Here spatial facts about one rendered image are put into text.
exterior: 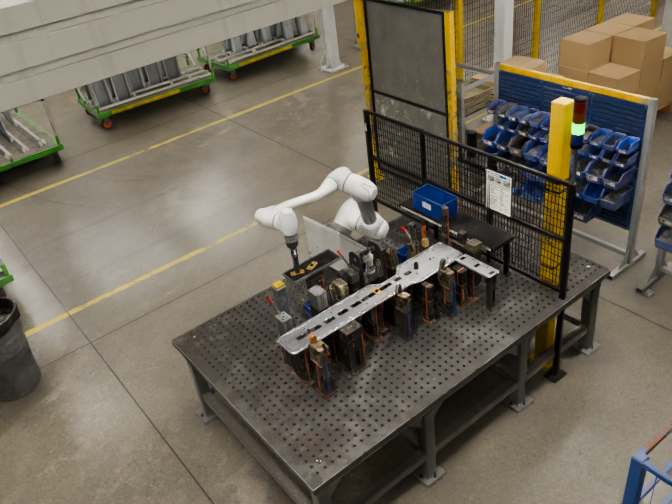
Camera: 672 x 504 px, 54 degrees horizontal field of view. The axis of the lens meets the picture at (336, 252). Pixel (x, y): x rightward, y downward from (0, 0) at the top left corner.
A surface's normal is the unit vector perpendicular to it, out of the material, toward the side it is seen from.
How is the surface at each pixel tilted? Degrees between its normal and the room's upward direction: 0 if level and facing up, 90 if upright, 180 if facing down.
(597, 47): 90
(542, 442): 0
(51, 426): 0
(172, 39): 90
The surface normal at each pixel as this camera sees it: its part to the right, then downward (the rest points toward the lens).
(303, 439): -0.11, -0.82
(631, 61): -0.82, 0.39
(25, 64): 0.62, 0.38
